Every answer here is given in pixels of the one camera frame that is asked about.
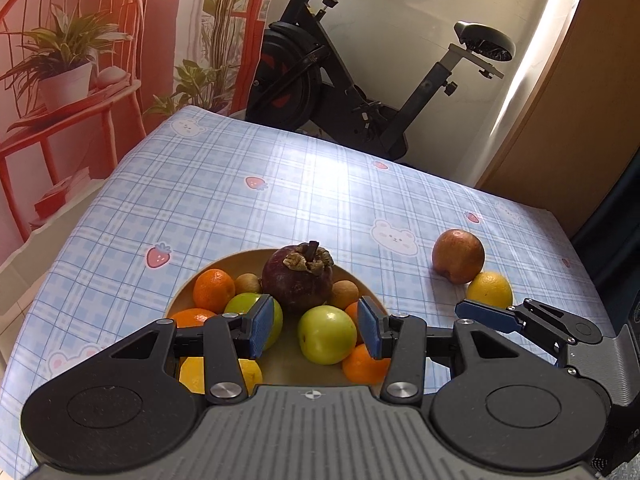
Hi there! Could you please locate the orange mandarin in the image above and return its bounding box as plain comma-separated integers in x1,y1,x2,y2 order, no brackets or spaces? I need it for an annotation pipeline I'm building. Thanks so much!
342,342,392,386
193,269,236,314
344,301,366,346
169,308,217,330

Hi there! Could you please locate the round wooden bowl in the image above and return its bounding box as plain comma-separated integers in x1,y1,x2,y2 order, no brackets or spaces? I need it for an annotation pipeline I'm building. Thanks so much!
165,249,388,388

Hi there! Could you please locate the wooden door panel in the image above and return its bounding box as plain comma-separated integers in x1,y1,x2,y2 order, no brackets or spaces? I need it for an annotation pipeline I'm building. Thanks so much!
475,0,640,241

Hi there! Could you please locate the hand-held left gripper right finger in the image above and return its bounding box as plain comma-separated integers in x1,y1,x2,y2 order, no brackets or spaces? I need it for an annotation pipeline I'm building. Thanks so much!
357,296,543,405

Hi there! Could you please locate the printed room scene backdrop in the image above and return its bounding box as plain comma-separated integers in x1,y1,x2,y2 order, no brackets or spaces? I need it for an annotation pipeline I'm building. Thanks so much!
0,0,278,271

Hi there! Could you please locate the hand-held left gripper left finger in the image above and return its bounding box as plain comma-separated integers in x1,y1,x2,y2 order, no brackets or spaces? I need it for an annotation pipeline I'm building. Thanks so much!
90,295,275,407

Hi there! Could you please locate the black exercise bike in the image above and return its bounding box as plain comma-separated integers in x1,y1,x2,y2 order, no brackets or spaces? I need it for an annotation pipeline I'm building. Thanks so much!
245,0,517,165

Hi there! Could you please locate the yellow lemon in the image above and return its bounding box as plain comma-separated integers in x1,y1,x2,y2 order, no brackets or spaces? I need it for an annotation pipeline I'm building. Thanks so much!
178,356,264,395
466,271,514,310

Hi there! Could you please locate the green apple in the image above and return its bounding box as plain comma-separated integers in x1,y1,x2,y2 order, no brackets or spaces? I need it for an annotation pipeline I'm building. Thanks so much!
297,305,358,365
223,292,284,352

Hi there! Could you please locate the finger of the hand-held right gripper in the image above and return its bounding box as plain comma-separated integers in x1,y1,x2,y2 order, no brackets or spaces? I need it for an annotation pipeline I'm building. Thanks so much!
455,298,602,357

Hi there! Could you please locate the brown longan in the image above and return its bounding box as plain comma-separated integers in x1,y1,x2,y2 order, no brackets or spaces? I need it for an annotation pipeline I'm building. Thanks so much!
327,281,359,311
234,273,263,295

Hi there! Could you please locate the dark purple mangosteen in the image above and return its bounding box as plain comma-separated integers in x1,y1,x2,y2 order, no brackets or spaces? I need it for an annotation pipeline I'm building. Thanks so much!
261,241,335,313

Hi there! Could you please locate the blue plaid tablecloth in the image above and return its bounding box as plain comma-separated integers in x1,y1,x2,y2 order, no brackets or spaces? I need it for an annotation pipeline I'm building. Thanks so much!
0,105,618,480

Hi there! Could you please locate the red apple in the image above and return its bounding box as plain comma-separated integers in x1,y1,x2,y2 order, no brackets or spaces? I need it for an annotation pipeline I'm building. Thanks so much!
432,228,486,285

